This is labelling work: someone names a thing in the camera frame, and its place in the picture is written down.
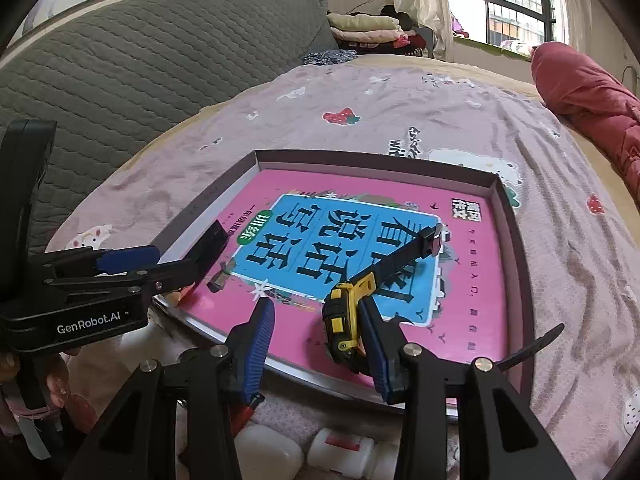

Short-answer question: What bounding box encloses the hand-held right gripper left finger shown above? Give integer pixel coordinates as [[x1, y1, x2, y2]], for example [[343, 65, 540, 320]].
[[62, 299, 277, 480]]

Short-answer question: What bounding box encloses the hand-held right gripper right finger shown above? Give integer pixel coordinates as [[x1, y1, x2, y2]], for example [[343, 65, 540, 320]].
[[356, 299, 576, 480]]

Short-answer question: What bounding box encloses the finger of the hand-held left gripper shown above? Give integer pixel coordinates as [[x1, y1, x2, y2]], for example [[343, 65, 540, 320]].
[[42, 245, 162, 281], [47, 259, 203, 306]]

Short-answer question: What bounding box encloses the yellow and black wristwatch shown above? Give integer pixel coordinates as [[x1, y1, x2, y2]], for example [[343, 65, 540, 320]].
[[320, 225, 566, 376]]

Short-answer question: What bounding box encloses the black glossy block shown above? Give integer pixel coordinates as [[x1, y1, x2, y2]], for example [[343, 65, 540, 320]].
[[182, 219, 231, 287]]

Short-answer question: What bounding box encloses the shallow purple cardboard box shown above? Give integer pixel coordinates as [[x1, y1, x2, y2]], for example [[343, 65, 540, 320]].
[[152, 149, 536, 418]]

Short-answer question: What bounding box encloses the person's left hand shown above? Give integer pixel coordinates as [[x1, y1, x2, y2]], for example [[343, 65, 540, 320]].
[[0, 352, 71, 428]]

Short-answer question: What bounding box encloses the small red object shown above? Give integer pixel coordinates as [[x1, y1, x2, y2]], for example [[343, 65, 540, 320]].
[[230, 395, 266, 428]]

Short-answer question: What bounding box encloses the white rounded object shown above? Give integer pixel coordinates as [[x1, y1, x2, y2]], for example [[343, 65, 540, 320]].
[[119, 320, 168, 361]]

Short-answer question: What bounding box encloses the white bottle with red label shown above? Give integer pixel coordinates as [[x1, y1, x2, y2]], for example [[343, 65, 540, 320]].
[[306, 427, 376, 480]]

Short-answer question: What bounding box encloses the pink and blue book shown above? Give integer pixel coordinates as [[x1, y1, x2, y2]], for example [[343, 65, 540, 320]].
[[180, 170, 511, 376]]

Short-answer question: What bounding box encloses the white plastic container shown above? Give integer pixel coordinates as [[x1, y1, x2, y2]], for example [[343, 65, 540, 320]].
[[232, 422, 306, 480]]

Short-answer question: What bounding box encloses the grey quilted headboard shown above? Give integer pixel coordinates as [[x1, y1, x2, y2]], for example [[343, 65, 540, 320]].
[[0, 0, 336, 256]]

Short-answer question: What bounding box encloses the pink printed bedsheet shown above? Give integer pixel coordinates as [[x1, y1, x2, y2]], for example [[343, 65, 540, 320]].
[[45, 62, 640, 480]]

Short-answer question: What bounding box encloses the dark floral cloth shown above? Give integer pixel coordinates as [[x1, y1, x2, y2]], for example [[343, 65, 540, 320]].
[[302, 49, 358, 66]]

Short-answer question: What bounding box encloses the beige bed sheet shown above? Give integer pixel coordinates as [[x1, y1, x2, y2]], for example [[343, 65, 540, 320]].
[[350, 54, 640, 196]]

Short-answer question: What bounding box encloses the black clothes pile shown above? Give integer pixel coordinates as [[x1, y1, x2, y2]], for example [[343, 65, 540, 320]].
[[381, 5, 432, 58]]

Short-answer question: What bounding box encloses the folded pink cloth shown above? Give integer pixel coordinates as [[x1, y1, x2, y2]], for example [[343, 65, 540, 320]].
[[332, 29, 416, 50]]

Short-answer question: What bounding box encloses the folded cream blanket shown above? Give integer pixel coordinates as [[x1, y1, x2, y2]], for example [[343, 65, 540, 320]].
[[327, 12, 401, 32]]

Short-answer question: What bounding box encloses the patterned cloth on windowsill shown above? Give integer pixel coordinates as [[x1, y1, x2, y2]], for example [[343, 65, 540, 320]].
[[500, 40, 538, 58]]

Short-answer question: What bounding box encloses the red quilt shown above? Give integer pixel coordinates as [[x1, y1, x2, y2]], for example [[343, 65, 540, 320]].
[[530, 41, 640, 201]]

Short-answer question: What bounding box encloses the white curtain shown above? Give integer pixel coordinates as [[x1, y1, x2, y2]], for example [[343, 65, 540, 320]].
[[390, 0, 451, 58]]

